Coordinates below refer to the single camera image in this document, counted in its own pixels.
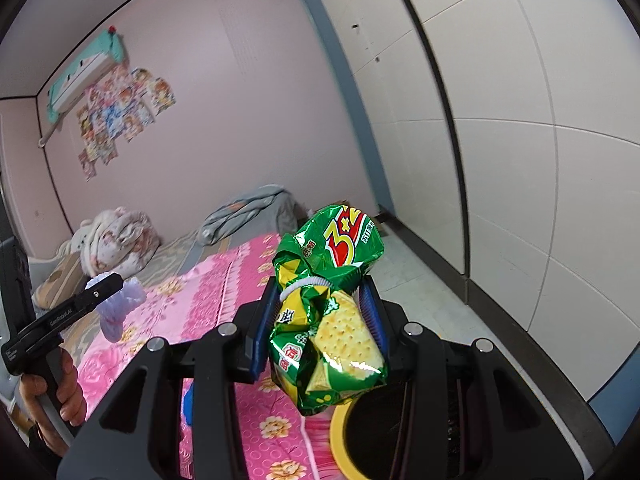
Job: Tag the blue cloth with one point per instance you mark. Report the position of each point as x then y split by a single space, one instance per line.
187 405

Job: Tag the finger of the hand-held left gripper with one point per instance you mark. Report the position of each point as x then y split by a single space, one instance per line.
107 287

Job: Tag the folded floral quilt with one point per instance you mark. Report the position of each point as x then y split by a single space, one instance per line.
120 240

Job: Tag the air conditioner teal cover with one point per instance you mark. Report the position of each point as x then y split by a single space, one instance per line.
85 72

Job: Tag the yellow trash bin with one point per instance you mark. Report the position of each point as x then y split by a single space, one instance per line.
337 435

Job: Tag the pink floral bedsheet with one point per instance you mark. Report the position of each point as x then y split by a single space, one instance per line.
215 285

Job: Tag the grey patterned bedsheet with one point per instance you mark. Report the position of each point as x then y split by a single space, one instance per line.
170 255

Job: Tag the white wall pipe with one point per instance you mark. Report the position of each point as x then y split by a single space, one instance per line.
47 136

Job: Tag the white plush toy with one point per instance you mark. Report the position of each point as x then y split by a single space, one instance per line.
75 245

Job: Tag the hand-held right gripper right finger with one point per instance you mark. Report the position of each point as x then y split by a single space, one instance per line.
374 320

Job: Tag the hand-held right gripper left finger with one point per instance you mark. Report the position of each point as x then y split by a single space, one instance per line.
262 335

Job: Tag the light purple fluffy sock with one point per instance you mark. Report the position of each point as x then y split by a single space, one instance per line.
120 310

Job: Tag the white wardrobe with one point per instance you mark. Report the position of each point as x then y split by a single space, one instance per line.
500 185

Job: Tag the striped pillow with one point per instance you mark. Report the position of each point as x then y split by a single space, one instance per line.
60 280

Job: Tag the folded grey blanket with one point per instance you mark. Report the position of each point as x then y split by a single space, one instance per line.
245 215

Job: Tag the person's left hand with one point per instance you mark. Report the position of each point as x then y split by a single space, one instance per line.
72 390

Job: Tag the green cracker packet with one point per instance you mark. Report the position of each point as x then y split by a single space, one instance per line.
345 330

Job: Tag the cluster of wall posters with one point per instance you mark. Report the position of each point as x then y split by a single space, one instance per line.
120 105

